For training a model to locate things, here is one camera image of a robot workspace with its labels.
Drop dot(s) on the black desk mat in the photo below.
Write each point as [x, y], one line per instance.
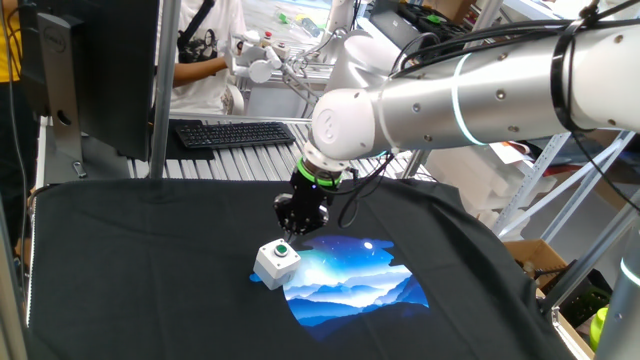
[180, 152]

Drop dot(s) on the bare forearm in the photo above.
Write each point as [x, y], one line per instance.
[200, 70]

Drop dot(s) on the black plastic crate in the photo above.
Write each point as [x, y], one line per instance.
[582, 300]

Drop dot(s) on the silver round post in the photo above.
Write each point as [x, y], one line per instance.
[487, 12]
[164, 90]

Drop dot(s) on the aluminium frame strut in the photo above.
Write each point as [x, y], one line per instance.
[580, 265]

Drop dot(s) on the brown cardboard box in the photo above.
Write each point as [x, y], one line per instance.
[535, 260]

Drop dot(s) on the black T-shirt with blue print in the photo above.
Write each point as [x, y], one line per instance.
[150, 275]

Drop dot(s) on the black Dell monitor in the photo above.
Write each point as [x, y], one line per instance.
[115, 75]

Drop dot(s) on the green plastic bottle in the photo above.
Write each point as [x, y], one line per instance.
[597, 330]

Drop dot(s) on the grey metal shelf rack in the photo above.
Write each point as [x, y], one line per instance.
[525, 192]

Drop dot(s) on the black plastic tray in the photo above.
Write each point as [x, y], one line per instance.
[450, 25]

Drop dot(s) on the black keyboard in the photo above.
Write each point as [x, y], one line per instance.
[232, 135]

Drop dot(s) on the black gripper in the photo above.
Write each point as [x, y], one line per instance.
[312, 195]

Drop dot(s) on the person in white T-shirt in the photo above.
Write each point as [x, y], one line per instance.
[200, 100]

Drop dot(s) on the white green push-button box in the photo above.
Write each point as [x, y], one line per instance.
[272, 270]

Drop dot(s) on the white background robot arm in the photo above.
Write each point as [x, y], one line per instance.
[342, 15]

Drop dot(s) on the white foam block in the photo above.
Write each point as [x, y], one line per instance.
[470, 175]

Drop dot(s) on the white handheld device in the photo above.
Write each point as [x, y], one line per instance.
[260, 70]

